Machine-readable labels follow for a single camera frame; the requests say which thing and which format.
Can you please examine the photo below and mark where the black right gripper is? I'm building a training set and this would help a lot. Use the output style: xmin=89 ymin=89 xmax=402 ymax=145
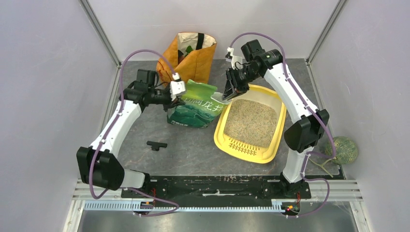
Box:
xmin=222 ymin=65 xmax=260 ymax=100

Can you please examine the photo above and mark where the green cat litter bag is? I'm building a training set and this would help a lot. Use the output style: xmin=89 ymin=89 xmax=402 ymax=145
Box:
xmin=167 ymin=80 xmax=230 ymax=128

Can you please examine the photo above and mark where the yellow litter box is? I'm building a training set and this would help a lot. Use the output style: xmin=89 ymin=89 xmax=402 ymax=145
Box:
xmin=214 ymin=85 xmax=286 ymax=164

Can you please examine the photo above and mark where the orange paper shopping bag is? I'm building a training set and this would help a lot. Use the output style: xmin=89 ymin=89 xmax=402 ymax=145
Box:
xmin=163 ymin=32 xmax=217 ymax=84

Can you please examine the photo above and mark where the black bag clip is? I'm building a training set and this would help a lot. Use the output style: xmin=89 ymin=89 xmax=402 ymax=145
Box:
xmin=146 ymin=141 xmax=168 ymax=151

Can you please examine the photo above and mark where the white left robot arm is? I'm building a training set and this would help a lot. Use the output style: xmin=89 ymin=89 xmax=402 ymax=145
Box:
xmin=76 ymin=69 xmax=186 ymax=197

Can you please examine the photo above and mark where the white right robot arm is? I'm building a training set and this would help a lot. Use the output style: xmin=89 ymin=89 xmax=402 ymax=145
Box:
xmin=222 ymin=40 xmax=330 ymax=198

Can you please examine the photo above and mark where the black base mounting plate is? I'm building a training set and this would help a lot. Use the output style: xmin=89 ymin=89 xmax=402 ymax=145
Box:
xmin=141 ymin=175 xmax=311 ymax=207

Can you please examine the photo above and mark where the green netted melon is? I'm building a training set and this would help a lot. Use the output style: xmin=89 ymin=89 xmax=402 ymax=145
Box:
xmin=309 ymin=136 xmax=359 ymax=178

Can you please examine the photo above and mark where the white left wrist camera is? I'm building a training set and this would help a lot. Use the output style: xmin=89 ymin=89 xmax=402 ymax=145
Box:
xmin=169 ymin=72 xmax=186 ymax=101

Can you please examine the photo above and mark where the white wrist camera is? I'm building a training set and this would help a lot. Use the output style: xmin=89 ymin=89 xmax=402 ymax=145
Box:
xmin=225 ymin=47 xmax=243 ymax=70
xmin=169 ymin=72 xmax=186 ymax=101

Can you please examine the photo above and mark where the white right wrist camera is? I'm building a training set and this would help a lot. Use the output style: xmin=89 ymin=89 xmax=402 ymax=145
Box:
xmin=225 ymin=47 xmax=243 ymax=70

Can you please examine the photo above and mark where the aluminium slotted rail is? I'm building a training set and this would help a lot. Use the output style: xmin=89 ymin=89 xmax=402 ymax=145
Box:
xmin=84 ymin=199 xmax=300 ymax=213

